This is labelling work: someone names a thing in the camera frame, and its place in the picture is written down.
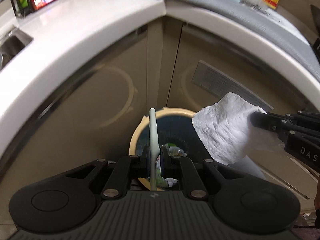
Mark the white plastic stick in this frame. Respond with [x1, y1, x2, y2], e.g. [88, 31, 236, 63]
[149, 108, 160, 191]

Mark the white tissue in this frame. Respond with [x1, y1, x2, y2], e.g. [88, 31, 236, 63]
[192, 93, 286, 165]

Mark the checkered printed paper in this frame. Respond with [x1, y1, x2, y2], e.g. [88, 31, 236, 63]
[241, 0, 269, 15]

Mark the green plastic packaging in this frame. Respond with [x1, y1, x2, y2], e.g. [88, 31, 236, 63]
[156, 143, 187, 189]

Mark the cream rimmed blue trash bin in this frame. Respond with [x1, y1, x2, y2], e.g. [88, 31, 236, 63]
[129, 108, 212, 191]

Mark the stainless steel sink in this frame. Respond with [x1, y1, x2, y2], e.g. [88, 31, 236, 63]
[1, 27, 33, 70]

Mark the grey counter mat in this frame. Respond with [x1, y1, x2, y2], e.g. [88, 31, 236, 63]
[176, 0, 319, 80]

